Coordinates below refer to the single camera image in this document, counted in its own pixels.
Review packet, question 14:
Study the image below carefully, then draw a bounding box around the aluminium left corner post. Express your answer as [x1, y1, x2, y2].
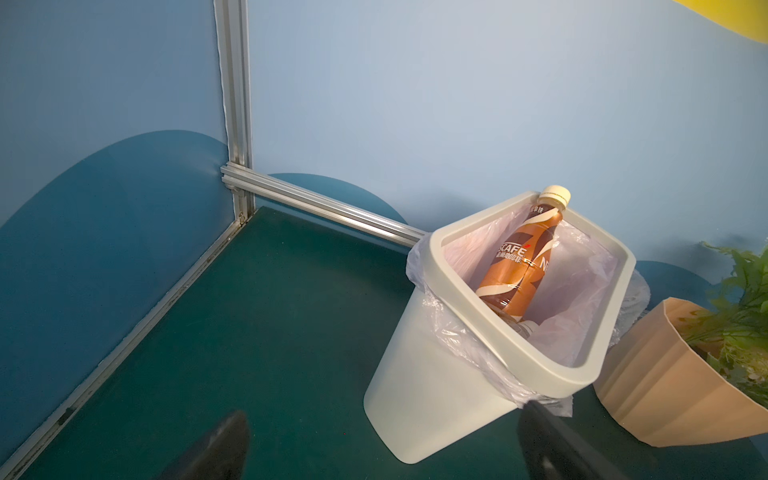
[213, 0, 256, 225]

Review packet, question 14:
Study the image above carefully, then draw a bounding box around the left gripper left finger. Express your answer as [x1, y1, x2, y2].
[156, 410, 250, 480]

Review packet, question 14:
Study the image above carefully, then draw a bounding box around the translucent bin liner bag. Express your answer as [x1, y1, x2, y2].
[406, 198, 650, 417]

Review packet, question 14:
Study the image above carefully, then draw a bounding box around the brown coffee bottle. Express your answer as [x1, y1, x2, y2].
[476, 185, 571, 325]

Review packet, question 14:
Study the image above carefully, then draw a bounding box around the artificial white flower plant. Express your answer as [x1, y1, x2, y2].
[681, 242, 767, 407]

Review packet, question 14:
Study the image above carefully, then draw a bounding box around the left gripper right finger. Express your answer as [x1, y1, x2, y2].
[517, 401, 627, 480]

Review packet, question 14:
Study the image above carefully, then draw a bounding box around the white plastic trash bin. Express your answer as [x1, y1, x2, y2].
[363, 190, 637, 465]

